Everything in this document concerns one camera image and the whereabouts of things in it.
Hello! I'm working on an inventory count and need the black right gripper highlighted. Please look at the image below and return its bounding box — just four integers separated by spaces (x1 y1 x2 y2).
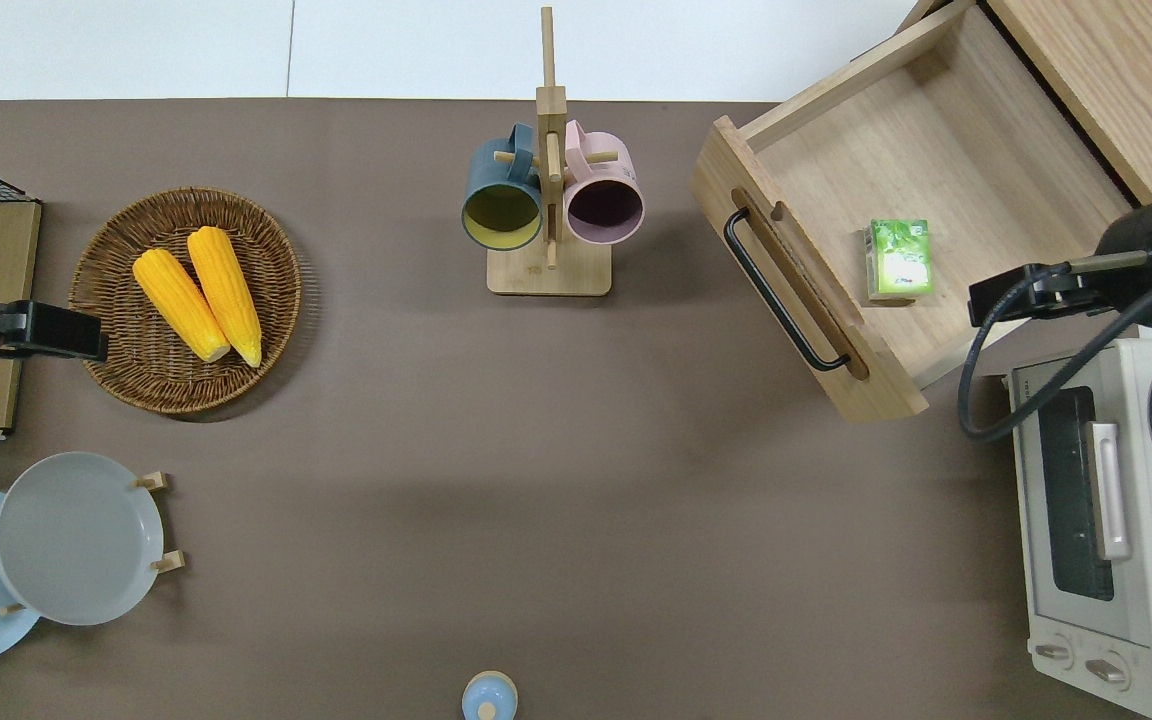
969 262 1104 328

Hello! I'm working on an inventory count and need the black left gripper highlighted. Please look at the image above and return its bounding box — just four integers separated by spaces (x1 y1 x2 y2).
0 300 109 363

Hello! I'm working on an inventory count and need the wooden drawer with black handle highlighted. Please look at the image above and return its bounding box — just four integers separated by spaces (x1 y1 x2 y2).
689 0 1137 423

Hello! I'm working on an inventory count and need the round wicker basket tray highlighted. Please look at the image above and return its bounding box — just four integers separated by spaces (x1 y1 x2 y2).
68 186 304 416

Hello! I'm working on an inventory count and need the green carton box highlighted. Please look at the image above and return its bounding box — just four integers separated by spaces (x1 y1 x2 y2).
863 218 934 304

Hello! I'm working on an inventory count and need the yellow corn cob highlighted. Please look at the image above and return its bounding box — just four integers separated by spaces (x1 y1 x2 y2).
132 248 233 364
186 226 265 369

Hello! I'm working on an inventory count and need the wooden plate rack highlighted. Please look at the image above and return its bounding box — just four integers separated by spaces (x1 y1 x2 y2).
0 470 187 617

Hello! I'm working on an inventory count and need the white toaster oven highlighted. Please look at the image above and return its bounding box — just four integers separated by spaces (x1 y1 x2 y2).
1008 338 1152 720

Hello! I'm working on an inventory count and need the grey plate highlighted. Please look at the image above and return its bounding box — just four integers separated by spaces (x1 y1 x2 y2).
0 451 166 627

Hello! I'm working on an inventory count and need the wooden cabinet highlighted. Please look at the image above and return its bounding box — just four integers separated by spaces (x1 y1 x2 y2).
901 0 1152 206

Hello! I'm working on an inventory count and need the pink mug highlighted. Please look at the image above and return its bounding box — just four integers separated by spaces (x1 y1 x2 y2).
562 120 646 247

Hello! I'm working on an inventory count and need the dark blue mug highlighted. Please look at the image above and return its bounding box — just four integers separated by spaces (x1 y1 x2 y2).
461 122 545 252

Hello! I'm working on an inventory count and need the wooden mug tree stand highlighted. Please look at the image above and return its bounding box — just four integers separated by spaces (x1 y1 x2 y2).
486 5 622 297

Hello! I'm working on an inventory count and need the blue lid with wooden knob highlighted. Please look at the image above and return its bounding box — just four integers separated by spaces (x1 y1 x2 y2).
462 671 519 720

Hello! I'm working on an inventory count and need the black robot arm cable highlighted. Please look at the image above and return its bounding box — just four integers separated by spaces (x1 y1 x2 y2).
956 250 1152 444

